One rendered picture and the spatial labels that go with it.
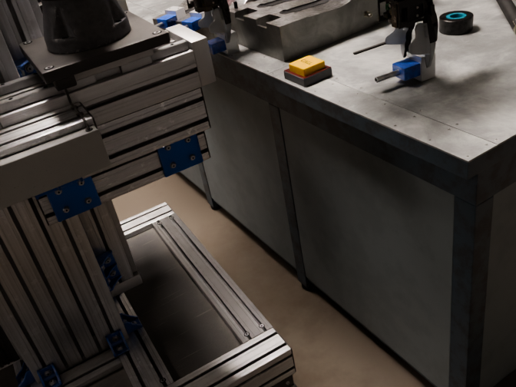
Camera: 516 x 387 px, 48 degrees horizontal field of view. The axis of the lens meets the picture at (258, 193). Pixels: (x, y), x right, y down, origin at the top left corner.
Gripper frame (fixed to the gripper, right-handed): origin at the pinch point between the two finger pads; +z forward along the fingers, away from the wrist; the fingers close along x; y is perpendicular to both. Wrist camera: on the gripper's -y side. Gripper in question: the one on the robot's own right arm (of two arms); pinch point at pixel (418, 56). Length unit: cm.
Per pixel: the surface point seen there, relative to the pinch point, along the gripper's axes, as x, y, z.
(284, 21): -33.4, 14.3, -4.4
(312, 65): -15.0, 17.3, 1.0
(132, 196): -132, 55, 84
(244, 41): -49, 20, 3
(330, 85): -10.0, 16.1, 4.6
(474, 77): 8.3, -7.6, 4.7
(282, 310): -31, 30, 85
